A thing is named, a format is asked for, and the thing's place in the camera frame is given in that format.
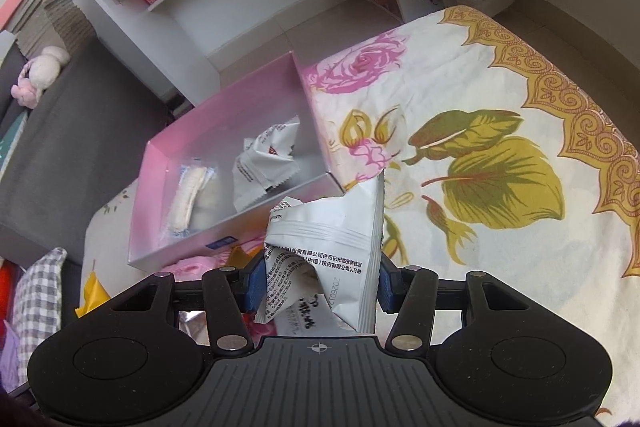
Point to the teal cushion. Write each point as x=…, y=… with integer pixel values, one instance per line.
x=10, y=142

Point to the white snack packet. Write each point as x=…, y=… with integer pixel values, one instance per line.
x=260, y=167
x=330, y=227

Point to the yellow packet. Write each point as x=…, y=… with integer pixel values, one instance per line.
x=90, y=297

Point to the floral bedsheet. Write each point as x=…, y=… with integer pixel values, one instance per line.
x=500, y=107

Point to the red cloth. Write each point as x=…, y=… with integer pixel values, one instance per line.
x=6, y=279

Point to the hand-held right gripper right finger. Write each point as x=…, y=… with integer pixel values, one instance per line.
x=387, y=291

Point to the purple cloth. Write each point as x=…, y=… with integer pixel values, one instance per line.
x=7, y=357

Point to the stack of books pink top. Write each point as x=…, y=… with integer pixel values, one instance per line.
x=50, y=12

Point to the pink white plush toy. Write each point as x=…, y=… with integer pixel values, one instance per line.
x=40, y=72

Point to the grey sofa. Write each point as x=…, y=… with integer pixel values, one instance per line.
x=75, y=132

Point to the pink box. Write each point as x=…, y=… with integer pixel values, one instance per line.
x=165, y=157

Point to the clear rice cracker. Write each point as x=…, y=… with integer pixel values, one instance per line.
x=187, y=199

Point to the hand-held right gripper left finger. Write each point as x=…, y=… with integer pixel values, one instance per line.
x=255, y=289

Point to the gold foil snack packet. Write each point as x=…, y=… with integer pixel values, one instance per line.
x=237, y=257

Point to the white shelf desk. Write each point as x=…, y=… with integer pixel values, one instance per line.
x=225, y=7

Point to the grey checked pillow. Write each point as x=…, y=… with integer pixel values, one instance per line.
x=37, y=302

